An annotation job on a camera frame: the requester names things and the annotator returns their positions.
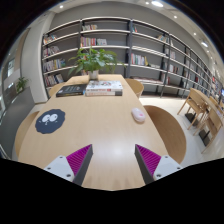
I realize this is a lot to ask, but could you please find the pink computer mouse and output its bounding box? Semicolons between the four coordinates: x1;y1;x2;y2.
131;107;146;124

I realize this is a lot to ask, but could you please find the group of wooden slat chairs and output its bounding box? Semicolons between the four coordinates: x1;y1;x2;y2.
177;87;224;154

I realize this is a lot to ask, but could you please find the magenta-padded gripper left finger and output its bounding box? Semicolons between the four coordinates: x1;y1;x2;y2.
43;143;94;187

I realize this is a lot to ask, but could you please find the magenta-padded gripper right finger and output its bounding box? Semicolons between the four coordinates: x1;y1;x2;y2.
134;143;184;186

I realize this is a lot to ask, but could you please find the white illustrated book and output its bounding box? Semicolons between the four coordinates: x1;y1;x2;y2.
85;80;124;93

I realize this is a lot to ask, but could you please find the small green potted plant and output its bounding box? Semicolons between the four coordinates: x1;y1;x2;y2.
15;76;30;95

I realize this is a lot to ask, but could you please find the green plant in white pot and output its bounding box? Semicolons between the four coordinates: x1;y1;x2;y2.
68;46;119;81

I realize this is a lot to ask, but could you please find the group of ceiling lights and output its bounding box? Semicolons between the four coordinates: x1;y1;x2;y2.
58;0;209;48

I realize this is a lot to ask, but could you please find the grey bookshelf unit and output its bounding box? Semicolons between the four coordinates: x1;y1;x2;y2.
41;16;223;101

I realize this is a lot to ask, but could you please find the white book with red lettering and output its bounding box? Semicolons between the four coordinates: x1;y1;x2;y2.
85;89;124;97

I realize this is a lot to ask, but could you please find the black hardcover book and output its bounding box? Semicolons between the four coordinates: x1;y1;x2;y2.
55;83;88;98

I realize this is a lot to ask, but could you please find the dark cartoon-face mouse pad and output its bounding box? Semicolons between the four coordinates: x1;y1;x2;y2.
34;108;66;135

